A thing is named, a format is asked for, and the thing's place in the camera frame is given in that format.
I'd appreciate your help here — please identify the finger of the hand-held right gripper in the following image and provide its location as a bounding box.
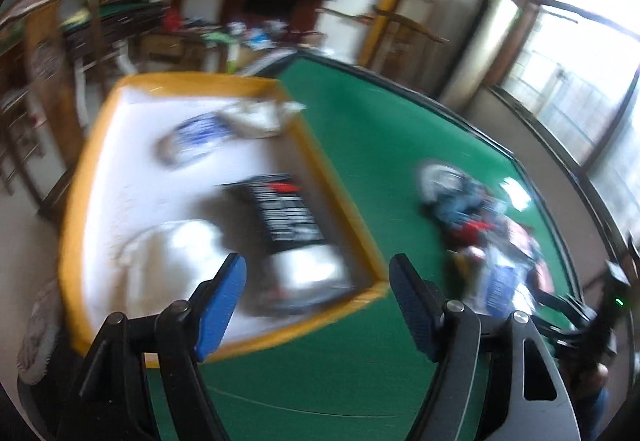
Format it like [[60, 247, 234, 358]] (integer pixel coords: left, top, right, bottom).
[[532, 283, 593, 322]]

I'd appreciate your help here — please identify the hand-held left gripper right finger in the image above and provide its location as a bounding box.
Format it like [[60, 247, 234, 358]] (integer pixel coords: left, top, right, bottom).
[[389, 253, 583, 441]]

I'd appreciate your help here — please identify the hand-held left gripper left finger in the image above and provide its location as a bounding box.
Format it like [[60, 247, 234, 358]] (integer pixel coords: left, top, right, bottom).
[[55, 252, 248, 441]]

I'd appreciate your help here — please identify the yellow-rimmed white box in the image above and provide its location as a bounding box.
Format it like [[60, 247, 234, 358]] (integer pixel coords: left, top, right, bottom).
[[59, 71, 388, 364]]

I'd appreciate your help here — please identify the person's right forearm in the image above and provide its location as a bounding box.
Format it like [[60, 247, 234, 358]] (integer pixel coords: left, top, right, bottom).
[[575, 391, 613, 441]]

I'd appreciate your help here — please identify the person's right hand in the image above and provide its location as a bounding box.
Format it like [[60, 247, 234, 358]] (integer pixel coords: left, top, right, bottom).
[[575, 363, 611, 397]]

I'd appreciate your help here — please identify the white blue paper packet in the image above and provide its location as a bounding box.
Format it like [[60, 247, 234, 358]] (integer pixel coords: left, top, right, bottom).
[[482, 246, 521, 317]]

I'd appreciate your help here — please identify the orange pink packet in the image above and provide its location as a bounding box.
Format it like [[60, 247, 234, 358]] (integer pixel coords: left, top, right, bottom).
[[505, 221, 551, 292]]

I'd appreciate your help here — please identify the white plastic bag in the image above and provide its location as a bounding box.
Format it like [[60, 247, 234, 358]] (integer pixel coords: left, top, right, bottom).
[[117, 220, 226, 302]]

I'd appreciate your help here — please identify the silver pack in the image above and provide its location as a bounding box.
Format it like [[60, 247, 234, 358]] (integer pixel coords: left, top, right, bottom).
[[260, 246, 363, 317]]

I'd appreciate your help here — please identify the small red item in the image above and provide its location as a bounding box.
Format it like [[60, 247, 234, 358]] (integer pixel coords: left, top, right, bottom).
[[450, 216, 493, 242]]

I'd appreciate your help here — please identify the black packet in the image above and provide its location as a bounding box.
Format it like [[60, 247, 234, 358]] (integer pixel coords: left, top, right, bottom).
[[222, 175, 326, 254]]

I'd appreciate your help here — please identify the blue cloth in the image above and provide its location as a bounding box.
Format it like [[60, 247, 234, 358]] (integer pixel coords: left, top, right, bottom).
[[435, 181, 501, 227]]

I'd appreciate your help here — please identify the crumpled white wrapper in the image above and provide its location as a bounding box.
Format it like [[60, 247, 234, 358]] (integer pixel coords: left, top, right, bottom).
[[222, 100, 307, 139]]

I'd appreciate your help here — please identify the round patterned cushion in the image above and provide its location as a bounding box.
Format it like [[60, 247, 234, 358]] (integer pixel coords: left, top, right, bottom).
[[17, 278, 63, 387]]

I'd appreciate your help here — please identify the large window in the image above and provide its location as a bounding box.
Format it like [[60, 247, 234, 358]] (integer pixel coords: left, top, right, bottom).
[[495, 0, 640, 232]]

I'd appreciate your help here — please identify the white standing air conditioner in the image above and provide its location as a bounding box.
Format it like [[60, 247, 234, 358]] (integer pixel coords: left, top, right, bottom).
[[440, 0, 526, 109]]

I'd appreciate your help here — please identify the wooden coffee table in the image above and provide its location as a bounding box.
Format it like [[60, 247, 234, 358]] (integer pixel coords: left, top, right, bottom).
[[142, 21, 321, 72]]

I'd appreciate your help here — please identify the wooden armchair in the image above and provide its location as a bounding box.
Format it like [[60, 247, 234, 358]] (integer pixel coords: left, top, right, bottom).
[[372, 6, 448, 72]]

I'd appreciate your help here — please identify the carved wooden chair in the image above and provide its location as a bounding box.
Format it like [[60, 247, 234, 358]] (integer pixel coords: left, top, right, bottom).
[[0, 0, 103, 222]]

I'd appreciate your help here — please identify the green-topped side table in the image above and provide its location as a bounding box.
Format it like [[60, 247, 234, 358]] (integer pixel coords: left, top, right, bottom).
[[62, 1, 168, 69]]

